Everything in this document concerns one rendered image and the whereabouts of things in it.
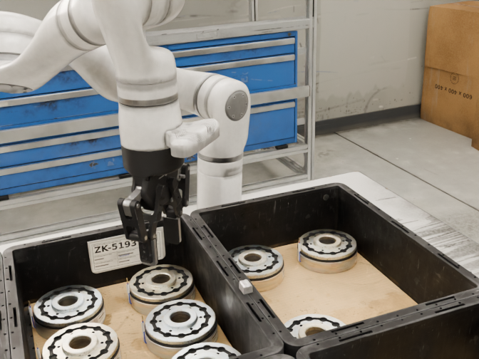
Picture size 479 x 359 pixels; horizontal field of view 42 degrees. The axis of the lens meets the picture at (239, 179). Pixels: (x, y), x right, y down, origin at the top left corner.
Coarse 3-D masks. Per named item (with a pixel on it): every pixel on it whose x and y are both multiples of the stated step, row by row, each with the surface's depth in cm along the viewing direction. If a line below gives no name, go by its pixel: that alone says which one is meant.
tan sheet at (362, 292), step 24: (288, 264) 108; (360, 264) 107; (288, 288) 101; (312, 288) 100; (336, 288) 100; (360, 288) 100; (384, 288) 100; (288, 312) 95; (312, 312) 94; (336, 312) 94; (360, 312) 94; (384, 312) 94
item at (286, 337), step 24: (288, 192) 111; (312, 192) 112; (192, 216) 104; (384, 216) 101; (216, 240) 96; (456, 264) 87; (264, 312) 78; (408, 312) 77; (288, 336) 73; (312, 336) 73; (336, 336) 73
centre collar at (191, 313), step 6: (168, 312) 89; (174, 312) 89; (180, 312) 90; (186, 312) 90; (192, 312) 89; (168, 318) 88; (192, 318) 88; (168, 324) 87; (174, 324) 87; (180, 324) 87; (186, 324) 87; (192, 324) 87
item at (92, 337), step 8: (72, 336) 85; (80, 336) 85; (88, 336) 85; (96, 336) 85; (64, 344) 83; (96, 344) 83; (64, 352) 82; (72, 352) 82; (80, 352) 82; (88, 352) 82
